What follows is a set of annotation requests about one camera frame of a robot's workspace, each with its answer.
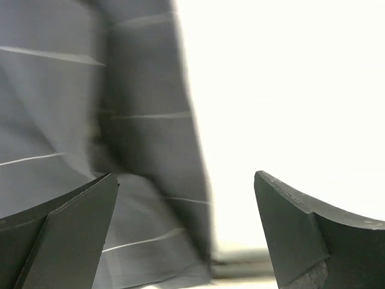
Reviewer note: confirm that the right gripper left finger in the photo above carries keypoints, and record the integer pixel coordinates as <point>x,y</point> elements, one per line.
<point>58,244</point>

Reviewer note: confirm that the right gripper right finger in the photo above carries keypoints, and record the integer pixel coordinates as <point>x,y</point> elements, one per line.
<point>313,244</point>

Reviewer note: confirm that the dark grey checked pillowcase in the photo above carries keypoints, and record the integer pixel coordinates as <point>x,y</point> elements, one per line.
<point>94,87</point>

